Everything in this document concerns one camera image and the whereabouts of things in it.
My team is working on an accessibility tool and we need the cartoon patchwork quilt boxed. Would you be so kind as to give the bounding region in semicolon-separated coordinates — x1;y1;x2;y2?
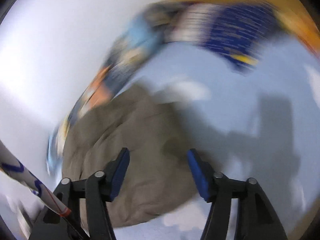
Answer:
46;2;185;173

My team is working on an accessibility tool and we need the olive puffer jacket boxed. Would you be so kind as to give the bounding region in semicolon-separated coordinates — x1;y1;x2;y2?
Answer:
61;82;218;230

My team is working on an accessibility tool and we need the white wrapped cable sleeve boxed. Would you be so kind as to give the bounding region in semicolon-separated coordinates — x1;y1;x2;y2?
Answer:
0;140;72;217

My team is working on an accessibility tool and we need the navy star print pillow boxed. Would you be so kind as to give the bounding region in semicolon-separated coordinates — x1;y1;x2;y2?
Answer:
162;1;283;72

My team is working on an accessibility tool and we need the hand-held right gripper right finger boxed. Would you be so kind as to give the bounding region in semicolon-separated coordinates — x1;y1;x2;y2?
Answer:
187;148;289;240

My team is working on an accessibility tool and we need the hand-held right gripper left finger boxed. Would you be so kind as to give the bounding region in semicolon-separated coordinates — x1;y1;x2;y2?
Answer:
29;147;130;240

